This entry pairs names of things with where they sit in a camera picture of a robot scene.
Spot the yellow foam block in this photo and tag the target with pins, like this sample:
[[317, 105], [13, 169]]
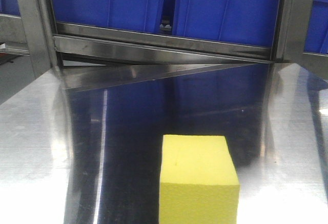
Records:
[[198, 181]]

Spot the stainless steel shelf rack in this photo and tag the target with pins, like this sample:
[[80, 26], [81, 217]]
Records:
[[36, 33]]

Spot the blue plastic bin left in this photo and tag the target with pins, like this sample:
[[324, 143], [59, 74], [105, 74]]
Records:
[[135, 15]]

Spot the blue plastic bin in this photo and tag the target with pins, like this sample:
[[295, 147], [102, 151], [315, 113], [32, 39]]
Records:
[[135, 15], [246, 22]]

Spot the blue plastic bin right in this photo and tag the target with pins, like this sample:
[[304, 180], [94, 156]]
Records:
[[246, 22]]

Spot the blue bin far right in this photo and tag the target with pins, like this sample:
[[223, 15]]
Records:
[[316, 40]]

